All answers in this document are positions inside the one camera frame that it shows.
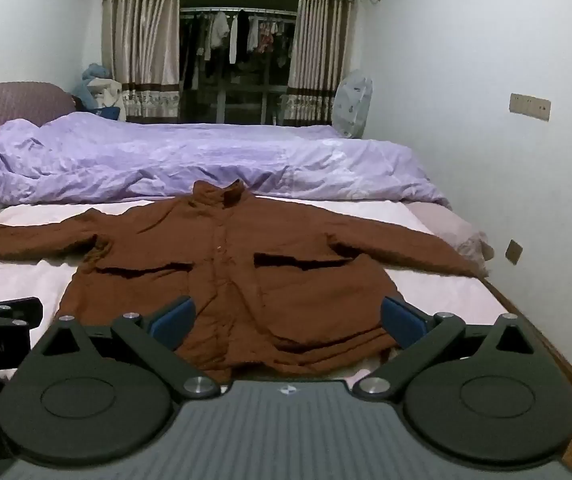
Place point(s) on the wall switch panel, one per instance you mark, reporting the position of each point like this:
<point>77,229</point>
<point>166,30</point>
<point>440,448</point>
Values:
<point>530,106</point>

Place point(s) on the covered standing fan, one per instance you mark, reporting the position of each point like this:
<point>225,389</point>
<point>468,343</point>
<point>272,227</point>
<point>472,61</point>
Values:
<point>353,105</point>

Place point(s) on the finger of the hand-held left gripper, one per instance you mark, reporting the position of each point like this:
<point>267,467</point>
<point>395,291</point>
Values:
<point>13,310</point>

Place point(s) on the striped beige curtain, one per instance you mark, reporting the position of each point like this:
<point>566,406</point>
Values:
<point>140,35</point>
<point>318,40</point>

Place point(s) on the mauve under sheet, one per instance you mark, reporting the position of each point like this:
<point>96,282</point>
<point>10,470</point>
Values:
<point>451,225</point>

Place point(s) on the row of hanging clothes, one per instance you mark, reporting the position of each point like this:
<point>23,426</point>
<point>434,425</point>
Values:
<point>238,40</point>

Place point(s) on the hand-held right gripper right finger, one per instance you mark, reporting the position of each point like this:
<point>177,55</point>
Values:
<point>401,322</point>

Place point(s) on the wall outlet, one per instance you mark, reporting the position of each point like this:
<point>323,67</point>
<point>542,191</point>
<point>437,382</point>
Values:
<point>514,252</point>

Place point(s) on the mauve quilted headboard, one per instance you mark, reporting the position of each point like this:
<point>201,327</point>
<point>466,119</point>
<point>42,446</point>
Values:
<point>10,102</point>

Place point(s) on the purple duvet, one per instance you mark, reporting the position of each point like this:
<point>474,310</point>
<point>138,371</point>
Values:
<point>165,155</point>

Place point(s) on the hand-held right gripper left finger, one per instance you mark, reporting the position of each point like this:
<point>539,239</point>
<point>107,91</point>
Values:
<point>173,325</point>

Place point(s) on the brown jacket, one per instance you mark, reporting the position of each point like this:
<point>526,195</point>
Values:
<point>225,270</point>

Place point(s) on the blue plush toy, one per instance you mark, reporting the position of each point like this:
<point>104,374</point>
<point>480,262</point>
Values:
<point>94,72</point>

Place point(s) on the pink printed bed sheet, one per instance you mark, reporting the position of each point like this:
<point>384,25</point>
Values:
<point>30,275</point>

